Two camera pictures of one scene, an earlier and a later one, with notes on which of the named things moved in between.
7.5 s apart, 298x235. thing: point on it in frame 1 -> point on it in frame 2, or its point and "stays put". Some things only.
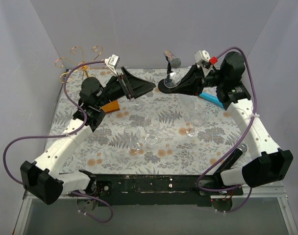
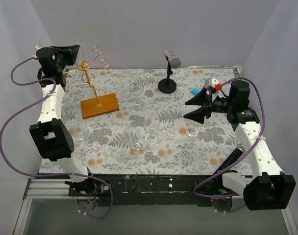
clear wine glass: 197,118 stays put
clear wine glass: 151,124 stays put
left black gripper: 126,84 -> 63,55
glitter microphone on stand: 175,62 stays put
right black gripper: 198,80 -> 210,106
